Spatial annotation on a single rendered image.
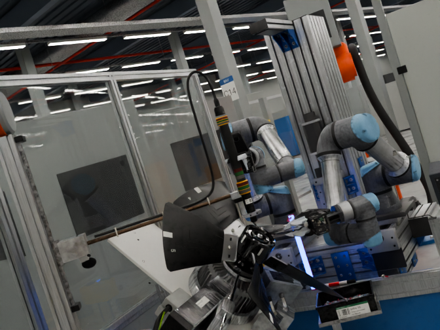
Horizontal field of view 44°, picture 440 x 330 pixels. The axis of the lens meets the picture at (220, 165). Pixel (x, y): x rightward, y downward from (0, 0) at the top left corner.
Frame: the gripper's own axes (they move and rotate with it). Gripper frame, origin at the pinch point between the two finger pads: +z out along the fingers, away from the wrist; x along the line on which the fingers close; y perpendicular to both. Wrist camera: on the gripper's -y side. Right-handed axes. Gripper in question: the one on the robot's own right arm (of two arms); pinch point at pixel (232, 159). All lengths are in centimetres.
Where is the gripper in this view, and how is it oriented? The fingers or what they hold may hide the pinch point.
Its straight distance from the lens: 191.6
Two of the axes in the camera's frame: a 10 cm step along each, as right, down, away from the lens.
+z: -2.8, 1.2, -9.5
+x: -9.1, 2.8, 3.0
